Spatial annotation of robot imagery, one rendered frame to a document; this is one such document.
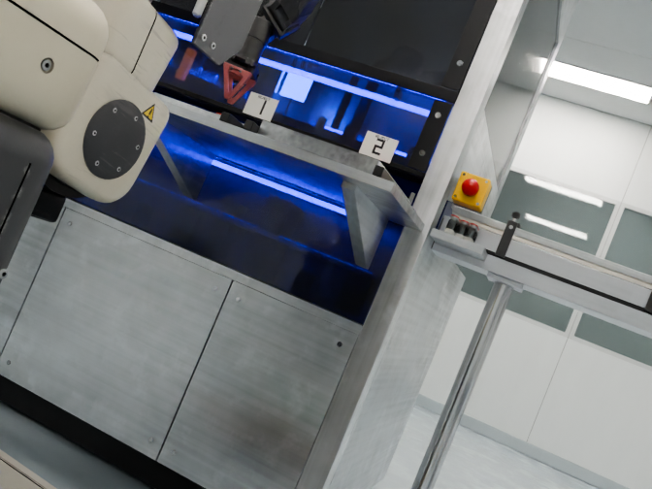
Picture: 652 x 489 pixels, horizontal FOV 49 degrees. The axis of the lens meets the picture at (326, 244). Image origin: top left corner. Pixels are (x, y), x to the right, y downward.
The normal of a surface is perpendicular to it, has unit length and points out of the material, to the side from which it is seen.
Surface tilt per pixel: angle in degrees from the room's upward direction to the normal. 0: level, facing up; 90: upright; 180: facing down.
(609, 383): 90
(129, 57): 90
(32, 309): 90
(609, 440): 90
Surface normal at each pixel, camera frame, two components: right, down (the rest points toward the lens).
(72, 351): -0.27, -0.17
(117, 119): 0.85, 0.33
